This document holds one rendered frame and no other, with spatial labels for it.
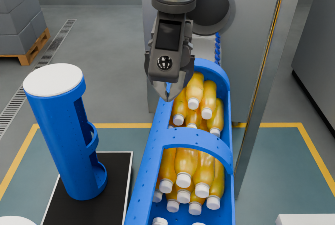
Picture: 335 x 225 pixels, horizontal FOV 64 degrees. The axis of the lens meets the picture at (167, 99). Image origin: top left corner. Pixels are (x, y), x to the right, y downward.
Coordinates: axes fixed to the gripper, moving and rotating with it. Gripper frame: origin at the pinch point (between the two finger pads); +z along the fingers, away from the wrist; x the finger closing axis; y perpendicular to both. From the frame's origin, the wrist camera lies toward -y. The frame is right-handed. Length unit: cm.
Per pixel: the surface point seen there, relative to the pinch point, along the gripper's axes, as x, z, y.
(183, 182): -5.7, 29.9, -0.7
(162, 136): 1.5, 24.7, 10.2
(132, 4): 102, 174, 429
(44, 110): 61, 56, 44
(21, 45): 193, 141, 219
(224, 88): -21, 37, 51
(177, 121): -2.3, 36.7, 27.9
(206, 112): -12.7, 34.7, 31.8
